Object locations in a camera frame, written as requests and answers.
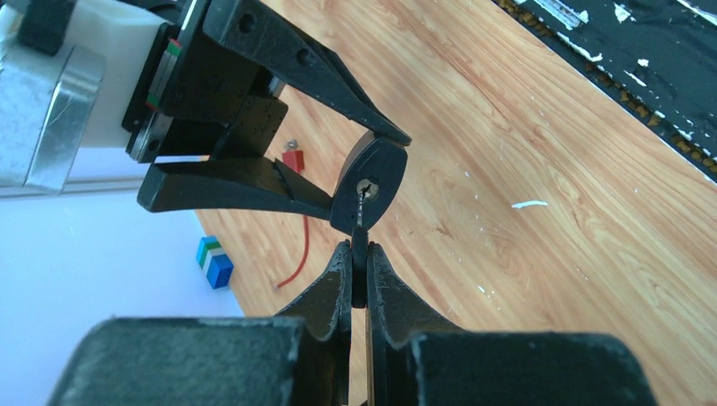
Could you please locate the black head key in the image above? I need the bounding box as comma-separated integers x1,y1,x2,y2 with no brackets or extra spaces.
351,186,369,309

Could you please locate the black padlock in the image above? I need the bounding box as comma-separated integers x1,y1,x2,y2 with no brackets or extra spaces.
329,131,408,234

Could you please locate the red cable lock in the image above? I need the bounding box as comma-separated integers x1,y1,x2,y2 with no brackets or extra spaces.
273,140,311,291

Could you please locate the blue green block stack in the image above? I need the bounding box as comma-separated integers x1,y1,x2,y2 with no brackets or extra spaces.
196,236,234,289

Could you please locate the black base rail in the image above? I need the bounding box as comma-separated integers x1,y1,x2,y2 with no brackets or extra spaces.
497,1,716,180

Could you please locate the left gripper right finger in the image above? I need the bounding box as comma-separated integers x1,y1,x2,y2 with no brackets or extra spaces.
366,244,656,405

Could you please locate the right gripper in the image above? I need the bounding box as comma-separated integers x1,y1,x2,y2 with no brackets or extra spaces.
122,1,412,220

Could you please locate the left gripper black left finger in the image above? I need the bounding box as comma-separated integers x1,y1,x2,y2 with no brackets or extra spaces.
49,242,351,405

